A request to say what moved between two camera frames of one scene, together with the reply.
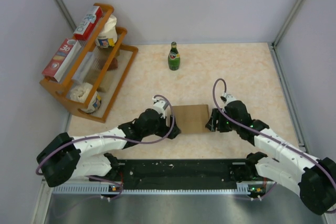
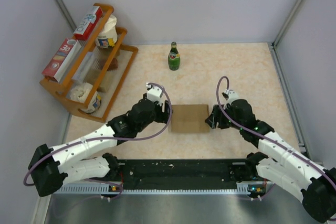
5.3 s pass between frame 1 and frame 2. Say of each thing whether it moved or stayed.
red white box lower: stayed
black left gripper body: moved
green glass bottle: stayed
